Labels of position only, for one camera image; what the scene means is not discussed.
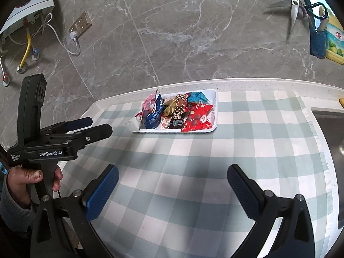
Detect gold wall socket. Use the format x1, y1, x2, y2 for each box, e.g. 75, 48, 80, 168
68, 11, 92, 34

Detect white red snack packet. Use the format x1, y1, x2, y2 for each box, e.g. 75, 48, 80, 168
125, 114, 143, 132

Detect gold snack packet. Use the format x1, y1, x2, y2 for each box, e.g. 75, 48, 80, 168
163, 99, 178, 117

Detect yellow detergent bottle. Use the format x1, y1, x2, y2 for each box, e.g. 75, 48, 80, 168
324, 13, 344, 65

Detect teal snack packet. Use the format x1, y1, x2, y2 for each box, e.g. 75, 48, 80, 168
187, 91, 210, 105

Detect green white checkered cloth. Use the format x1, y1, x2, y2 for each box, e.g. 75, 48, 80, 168
58, 89, 334, 258

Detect white plastic tray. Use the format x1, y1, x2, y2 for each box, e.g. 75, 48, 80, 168
132, 89, 218, 134

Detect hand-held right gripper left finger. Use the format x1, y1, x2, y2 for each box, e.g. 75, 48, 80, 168
29, 164, 120, 258

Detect pink white snack packet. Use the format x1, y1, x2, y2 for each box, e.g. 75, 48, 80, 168
160, 114, 186, 130

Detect metal kitchen scissors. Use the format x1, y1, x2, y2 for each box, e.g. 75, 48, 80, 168
265, 0, 330, 37

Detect blue utensil holder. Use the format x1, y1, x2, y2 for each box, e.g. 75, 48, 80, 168
309, 25, 327, 60

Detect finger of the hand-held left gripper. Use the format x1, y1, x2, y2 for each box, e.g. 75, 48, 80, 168
40, 117, 93, 137
50, 124, 113, 151

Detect person's left hand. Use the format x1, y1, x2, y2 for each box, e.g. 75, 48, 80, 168
5, 165, 64, 207

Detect person's left forearm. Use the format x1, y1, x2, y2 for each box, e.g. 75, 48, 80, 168
0, 191, 36, 237

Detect white water heater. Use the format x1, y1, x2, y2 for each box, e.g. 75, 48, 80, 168
0, 0, 56, 37

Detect red patterned snack packet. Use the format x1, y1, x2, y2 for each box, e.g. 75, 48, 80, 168
173, 93, 191, 116

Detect white power cable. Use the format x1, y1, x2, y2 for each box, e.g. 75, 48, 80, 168
40, 13, 81, 56

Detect yellow gas hose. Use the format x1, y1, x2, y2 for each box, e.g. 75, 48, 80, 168
17, 31, 33, 73

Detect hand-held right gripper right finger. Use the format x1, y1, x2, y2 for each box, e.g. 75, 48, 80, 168
227, 164, 315, 258

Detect stainless steel sink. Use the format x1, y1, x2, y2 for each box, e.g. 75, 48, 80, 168
310, 107, 344, 221

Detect large red snack packet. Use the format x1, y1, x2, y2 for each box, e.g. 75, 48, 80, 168
181, 103, 214, 133

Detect blue snack packet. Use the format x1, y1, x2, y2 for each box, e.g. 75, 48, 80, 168
144, 97, 164, 130

